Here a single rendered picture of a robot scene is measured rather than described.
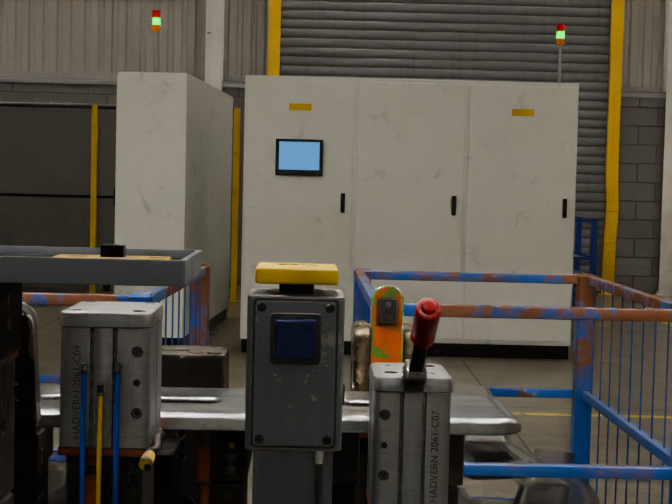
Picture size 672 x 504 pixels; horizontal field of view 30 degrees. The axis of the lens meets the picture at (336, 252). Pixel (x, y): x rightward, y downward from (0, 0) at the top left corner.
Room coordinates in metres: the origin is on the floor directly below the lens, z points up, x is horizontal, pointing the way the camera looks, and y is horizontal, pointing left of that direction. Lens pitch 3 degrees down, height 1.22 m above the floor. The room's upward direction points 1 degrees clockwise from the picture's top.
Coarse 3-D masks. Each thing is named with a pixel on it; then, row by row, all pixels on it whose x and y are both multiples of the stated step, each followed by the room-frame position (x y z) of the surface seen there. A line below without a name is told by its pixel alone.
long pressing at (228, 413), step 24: (48, 408) 1.17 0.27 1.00; (168, 408) 1.21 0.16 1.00; (192, 408) 1.21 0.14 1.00; (216, 408) 1.21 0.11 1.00; (240, 408) 1.22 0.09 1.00; (360, 408) 1.23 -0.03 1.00; (456, 408) 1.25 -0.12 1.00; (480, 408) 1.25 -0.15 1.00; (504, 408) 1.27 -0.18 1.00; (360, 432) 1.17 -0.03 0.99; (456, 432) 1.17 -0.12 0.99; (480, 432) 1.17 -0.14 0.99; (504, 432) 1.18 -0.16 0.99
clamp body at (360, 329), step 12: (360, 324) 1.45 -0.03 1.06; (408, 324) 1.46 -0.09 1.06; (360, 336) 1.39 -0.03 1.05; (408, 336) 1.39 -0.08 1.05; (360, 348) 1.39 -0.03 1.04; (408, 348) 1.39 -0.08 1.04; (360, 360) 1.39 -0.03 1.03; (360, 372) 1.39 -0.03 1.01; (360, 384) 1.39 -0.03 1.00; (360, 444) 1.40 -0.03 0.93; (360, 456) 1.40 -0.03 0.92; (360, 468) 1.40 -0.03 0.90; (360, 480) 1.40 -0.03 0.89; (360, 492) 1.40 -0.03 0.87
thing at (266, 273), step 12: (264, 264) 0.93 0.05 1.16; (276, 264) 0.93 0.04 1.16; (288, 264) 0.93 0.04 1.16; (300, 264) 0.94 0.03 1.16; (312, 264) 0.94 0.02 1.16; (324, 264) 0.94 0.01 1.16; (264, 276) 0.89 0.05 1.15; (276, 276) 0.89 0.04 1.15; (288, 276) 0.89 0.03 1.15; (300, 276) 0.90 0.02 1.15; (312, 276) 0.90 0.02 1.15; (324, 276) 0.90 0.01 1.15; (336, 276) 0.90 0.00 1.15; (288, 288) 0.91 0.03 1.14; (300, 288) 0.91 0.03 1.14; (312, 288) 0.92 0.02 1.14
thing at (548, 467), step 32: (576, 288) 4.15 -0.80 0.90; (608, 288) 3.81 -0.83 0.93; (576, 320) 4.13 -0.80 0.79; (608, 320) 2.97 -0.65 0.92; (640, 320) 2.97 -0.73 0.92; (576, 352) 4.12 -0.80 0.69; (576, 384) 4.11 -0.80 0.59; (640, 384) 3.45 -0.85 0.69; (576, 416) 4.11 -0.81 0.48; (608, 416) 3.75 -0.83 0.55; (640, 416) 3.45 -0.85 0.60; (480, 448) 3.36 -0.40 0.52; (512, 448) 3.54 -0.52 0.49; (576, 448) 4.11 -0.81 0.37; (544, 480) 3.14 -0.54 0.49; (576, 480) 3.79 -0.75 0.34
